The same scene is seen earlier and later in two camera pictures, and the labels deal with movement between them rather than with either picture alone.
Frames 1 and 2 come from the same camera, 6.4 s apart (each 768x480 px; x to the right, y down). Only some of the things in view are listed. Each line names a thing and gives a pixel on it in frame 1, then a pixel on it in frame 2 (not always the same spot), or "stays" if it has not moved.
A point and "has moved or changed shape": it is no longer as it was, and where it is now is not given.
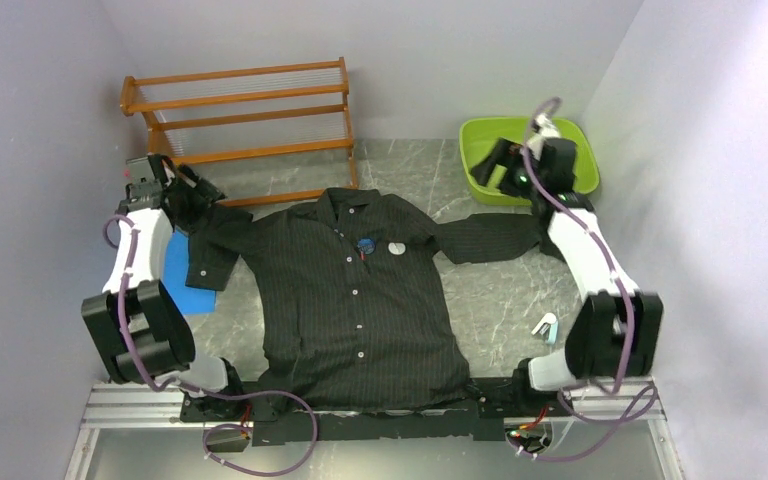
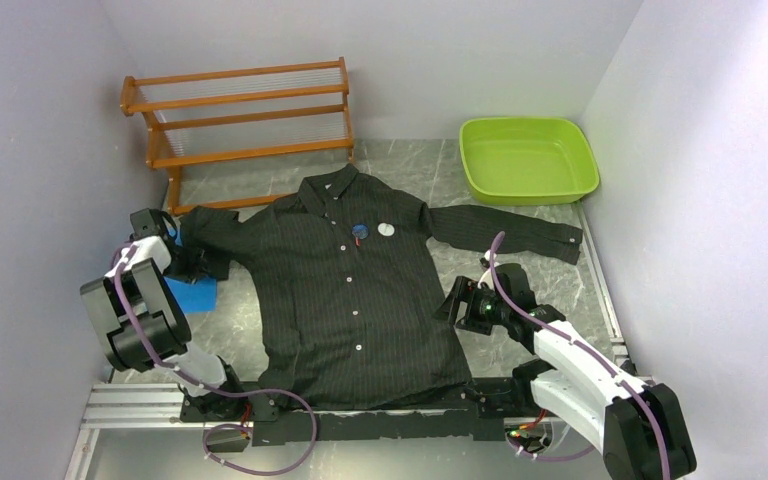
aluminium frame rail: [136, 402] stays
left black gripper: [203, 193] to [195, 267]
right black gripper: [500, 155] to [464, 289]
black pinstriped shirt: [347, 288] has moved or changed shape
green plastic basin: [478, 136] stays
